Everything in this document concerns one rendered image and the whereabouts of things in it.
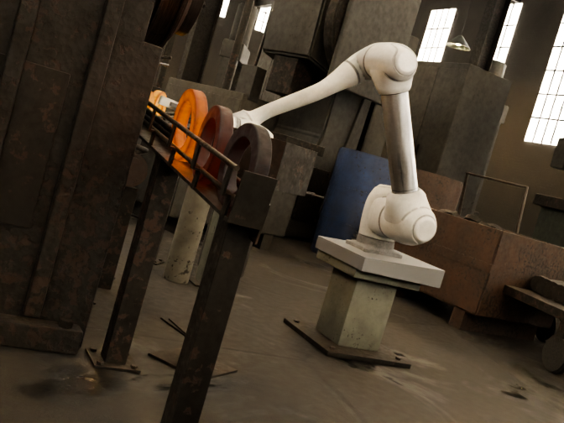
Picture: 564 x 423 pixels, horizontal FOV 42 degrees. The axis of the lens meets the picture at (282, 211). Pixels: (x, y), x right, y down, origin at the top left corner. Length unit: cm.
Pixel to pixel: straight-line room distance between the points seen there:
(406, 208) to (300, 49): 356
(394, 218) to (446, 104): 459
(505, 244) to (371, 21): 251
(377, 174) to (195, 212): 271
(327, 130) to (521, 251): 247
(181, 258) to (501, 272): 195
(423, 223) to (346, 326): 53
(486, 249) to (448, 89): 323
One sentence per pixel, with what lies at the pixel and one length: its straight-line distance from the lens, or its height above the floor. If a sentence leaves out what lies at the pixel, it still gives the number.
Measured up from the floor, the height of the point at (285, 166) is 65.
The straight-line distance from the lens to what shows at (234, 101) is 652.
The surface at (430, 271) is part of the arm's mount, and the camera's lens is 296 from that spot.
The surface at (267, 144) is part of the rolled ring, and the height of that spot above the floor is 69.
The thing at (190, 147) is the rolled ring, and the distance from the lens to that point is 181.
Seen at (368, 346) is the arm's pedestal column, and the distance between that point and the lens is 306.
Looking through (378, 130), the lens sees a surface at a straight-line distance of 995.
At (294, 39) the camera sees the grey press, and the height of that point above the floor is 162.
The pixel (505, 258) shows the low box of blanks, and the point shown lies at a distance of 442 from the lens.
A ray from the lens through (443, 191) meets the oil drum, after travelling 609.
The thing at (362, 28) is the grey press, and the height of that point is 183.
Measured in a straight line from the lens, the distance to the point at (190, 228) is 331.
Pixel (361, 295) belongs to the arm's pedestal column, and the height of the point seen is 24.
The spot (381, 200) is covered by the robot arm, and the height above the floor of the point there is 62.
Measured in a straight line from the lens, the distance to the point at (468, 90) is 730.
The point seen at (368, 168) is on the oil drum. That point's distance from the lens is 577.
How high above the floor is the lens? 68
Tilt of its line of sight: 4 degrees down
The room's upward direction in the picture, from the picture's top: 16 degrees clockwise
